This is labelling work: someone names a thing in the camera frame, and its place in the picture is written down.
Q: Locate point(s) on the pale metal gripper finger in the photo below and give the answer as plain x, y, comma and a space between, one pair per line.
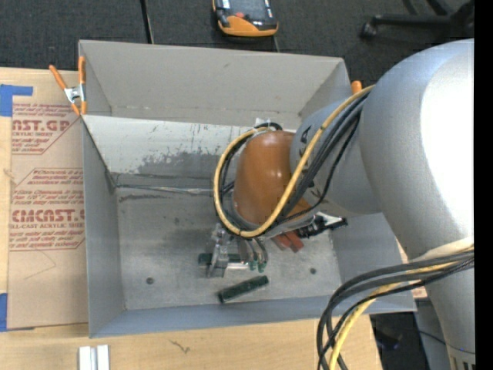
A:
218, 238
218, 265

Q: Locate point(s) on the brown cardboard board red print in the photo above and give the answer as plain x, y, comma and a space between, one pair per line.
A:
46, 214

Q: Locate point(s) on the grey metal bin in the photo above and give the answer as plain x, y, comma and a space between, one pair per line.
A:
161, 91

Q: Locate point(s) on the red-brown flat block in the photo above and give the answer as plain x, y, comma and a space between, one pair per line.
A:
283, 243
296, 243

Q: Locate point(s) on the black cylinder on white bracket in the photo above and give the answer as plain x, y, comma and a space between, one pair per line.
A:
322, 224

